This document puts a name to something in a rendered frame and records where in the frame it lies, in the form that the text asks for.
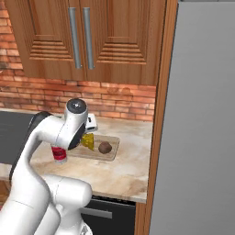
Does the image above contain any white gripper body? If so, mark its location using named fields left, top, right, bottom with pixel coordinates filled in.
left=85, top=113, right=99, bottom=133

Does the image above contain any brown potato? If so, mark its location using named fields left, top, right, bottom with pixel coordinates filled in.
left=97, top=140, right=113, bottom=155

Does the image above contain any wooden cutting board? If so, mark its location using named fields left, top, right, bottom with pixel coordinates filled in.
left=65, top=134, right=121, bottom=162

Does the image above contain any wooden fridge side panel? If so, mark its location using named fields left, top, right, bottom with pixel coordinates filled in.
left=133, top=0, right=179, bottom=235

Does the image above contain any black hob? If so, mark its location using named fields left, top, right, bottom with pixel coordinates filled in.
left=0, top=110, right=41, bottom=165

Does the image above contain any wooden cupboard door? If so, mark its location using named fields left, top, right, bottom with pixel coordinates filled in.
left=79, top=0, right=168, bottom=87
left=4, top=0, right=87, bottom=82

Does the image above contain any black dishwasher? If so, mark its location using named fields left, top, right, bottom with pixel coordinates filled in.
left=80, top=195, right=137, bottom=235

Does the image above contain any grey fridge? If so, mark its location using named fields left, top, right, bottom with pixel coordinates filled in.
left=149, top=0, right=235, bottom=235

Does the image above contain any wooden lower cabinet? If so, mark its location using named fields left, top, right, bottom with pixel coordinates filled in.
left=0, top=179, right=14, bottom=211

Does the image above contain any grey cupboard door handle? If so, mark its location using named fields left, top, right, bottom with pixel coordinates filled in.
left=68, top=6, right=84, bottom=70
left=82, top=6, right=95, bottom=71

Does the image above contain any grey dishwasher handle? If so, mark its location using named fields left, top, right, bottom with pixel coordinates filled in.
left=82, top=207, right=114, bottom=220

